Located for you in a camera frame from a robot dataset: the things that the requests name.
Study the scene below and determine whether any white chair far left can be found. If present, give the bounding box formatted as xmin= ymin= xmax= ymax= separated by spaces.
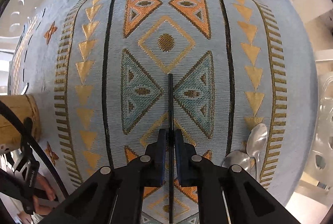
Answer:
xmin=1 ymin=0 xmax=38 ymax=41

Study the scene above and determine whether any silver metal spoon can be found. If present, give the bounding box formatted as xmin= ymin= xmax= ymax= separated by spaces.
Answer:
xmin=222 ymin=150 xmax=251 ymax=171
xmin=246 ymin=123 xmax=267 ymax=182

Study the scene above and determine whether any person's left hand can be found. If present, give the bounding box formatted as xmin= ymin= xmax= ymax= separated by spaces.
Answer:
xmin=17 ymin=173 xmax=57 ymax=223

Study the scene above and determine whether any bamboo utensil holder cup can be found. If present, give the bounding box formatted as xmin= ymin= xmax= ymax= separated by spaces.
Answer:
xmin=1 ymin=94 xmax=41 ymax=155

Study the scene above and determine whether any patterned blue woven table mat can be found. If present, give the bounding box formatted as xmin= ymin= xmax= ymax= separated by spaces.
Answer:
xmin=7 ymin=0 xmax=319 ymax=224

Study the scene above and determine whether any black chopstick gold band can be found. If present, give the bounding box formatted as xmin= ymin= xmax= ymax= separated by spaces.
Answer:
xmin=168 ymin=73 xmax=174 ymax=223

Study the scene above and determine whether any white chair near right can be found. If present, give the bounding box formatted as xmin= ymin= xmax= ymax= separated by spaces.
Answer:
xmin=300 ymin=16 xmax=332 ymax=206

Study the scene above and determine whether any white chair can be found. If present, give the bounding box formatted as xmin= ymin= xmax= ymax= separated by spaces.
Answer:
xmin=1 ymin=0 xmax=38 ymax=41
xmin=300 ymin=16 xmax=332 ymax=206

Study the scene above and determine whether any black cable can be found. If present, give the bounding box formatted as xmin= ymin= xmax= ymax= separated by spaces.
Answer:
xmin=0 ymin=100 xmax=70 ymax=198

